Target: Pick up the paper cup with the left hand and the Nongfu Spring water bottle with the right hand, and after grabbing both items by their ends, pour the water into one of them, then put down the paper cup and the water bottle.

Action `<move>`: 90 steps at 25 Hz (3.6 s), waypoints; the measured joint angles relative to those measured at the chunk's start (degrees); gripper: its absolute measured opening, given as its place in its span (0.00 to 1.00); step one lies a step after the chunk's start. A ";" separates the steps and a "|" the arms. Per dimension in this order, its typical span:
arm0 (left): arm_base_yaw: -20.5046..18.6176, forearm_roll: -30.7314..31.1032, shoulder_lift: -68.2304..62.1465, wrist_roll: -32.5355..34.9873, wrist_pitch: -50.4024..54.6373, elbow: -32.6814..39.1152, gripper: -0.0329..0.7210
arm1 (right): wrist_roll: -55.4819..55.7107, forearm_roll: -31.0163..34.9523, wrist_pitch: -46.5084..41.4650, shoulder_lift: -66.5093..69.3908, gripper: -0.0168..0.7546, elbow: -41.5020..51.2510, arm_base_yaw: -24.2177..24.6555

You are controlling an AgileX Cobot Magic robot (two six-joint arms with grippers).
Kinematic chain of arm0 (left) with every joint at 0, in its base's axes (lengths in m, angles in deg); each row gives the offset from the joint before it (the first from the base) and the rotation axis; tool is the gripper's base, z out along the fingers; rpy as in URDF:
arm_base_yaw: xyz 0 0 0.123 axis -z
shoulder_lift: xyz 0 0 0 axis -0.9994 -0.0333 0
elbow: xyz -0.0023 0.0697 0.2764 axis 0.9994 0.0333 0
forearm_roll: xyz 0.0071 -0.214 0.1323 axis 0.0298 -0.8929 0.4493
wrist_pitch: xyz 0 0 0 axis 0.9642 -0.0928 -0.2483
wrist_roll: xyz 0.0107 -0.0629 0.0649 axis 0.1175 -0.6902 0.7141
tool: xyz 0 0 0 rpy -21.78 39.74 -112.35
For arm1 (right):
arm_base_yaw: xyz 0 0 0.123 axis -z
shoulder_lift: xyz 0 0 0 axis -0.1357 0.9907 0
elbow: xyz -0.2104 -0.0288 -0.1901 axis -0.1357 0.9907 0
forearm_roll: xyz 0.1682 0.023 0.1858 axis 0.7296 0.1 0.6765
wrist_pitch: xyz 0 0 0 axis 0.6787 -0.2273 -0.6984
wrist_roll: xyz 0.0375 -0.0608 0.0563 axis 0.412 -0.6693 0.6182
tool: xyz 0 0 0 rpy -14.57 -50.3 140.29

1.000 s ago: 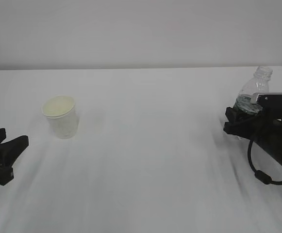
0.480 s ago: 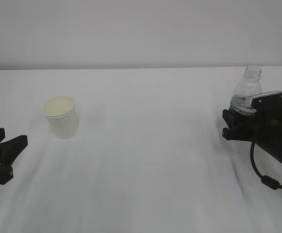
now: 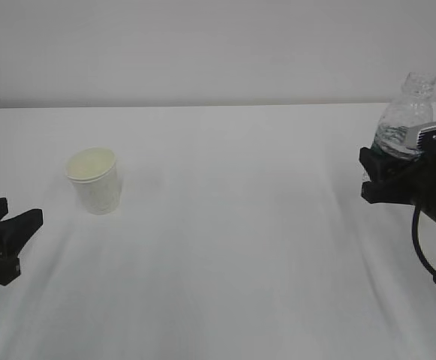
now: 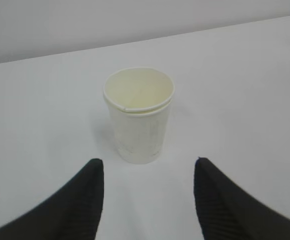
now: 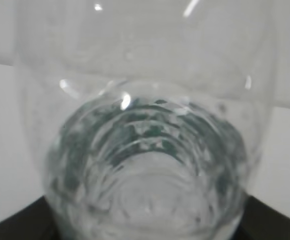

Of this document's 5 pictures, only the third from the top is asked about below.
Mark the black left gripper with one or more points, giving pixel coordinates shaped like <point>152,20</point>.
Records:
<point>14,234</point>

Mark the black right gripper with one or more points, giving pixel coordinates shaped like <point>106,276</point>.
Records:
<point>399,181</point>

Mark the white paper cup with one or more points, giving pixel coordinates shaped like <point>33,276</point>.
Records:
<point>93,174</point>

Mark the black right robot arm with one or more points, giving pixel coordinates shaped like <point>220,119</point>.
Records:
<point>406,182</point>

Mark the clear green-label water bottle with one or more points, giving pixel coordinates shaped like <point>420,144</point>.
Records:
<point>410,108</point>

